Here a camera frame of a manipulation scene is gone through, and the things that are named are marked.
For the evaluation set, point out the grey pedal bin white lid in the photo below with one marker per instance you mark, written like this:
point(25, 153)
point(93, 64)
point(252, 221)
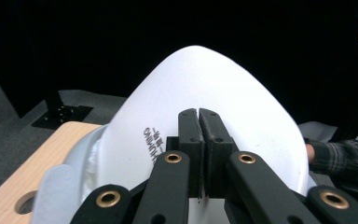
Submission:
point(199, 77)

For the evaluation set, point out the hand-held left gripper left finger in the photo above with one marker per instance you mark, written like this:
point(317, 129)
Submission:
point(191, 149)

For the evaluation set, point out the black stand base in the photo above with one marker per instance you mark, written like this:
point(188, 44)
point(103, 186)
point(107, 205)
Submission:
point(62, 115)

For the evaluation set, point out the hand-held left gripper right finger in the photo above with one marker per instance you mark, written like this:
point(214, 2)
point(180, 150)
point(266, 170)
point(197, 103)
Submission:
point(217, 149)

